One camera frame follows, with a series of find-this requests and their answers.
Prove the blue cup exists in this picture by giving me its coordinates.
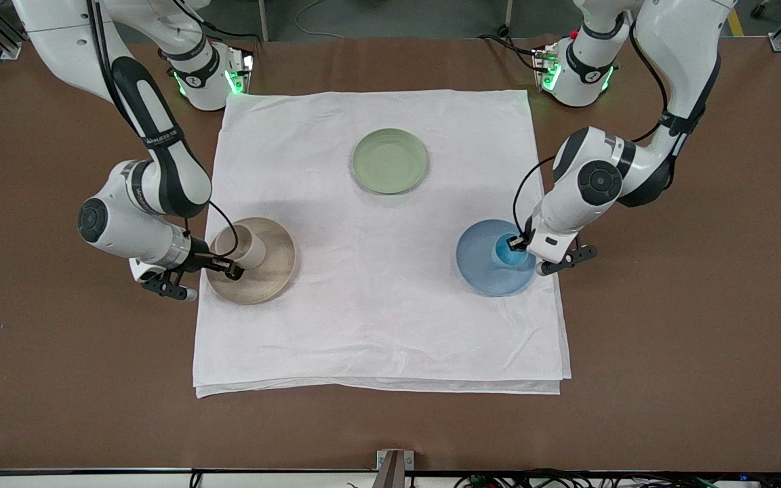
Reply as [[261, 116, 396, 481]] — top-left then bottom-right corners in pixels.
[[492, 232, 531, 268]]

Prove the white mug with black handle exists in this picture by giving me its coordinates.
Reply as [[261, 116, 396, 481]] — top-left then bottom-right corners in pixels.
[[214, 224, 267, 281]]

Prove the blue plate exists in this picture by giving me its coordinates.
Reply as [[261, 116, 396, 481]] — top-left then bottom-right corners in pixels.
[[456, 218, 539, 298]]

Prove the beige gray plate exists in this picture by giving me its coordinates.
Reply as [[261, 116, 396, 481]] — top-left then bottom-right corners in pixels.
[[205, 217, 298, 305]]

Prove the green plate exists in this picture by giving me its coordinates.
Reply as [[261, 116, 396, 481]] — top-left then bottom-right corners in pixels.
[[351, 127, 430, 196]]

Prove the white cloth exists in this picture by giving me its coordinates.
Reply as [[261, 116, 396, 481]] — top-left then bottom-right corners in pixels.
[[193, 89, 572, 399]]

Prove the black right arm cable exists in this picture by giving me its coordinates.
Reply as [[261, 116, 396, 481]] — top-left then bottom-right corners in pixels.
[[85, 0, 242, 262]]

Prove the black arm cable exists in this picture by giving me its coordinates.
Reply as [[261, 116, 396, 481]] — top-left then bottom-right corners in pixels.
[[512, 19, 670, 237], [85, 0, 242, 262]]

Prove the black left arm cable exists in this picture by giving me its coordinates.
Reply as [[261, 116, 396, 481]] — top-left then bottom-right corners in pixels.
[[512, 19, 670, 237]]

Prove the black left base cable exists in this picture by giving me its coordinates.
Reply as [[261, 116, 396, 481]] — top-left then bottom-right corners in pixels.
[[477, 24, 544, 73]]

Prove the black base cable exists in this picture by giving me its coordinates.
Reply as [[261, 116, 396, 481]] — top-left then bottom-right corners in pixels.
[[174, 0, 260, 54], [477, 24, 544, 73]]

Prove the black right base cable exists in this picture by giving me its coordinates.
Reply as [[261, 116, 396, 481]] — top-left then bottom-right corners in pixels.
[[174, 0, 260, 54]]

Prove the white floor cable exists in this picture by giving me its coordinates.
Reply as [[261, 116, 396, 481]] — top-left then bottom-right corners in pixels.
[[294, 0, 345, 39]]

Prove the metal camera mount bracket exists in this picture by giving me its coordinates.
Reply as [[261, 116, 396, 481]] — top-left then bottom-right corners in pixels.
[[376, 449, 416, 488]]

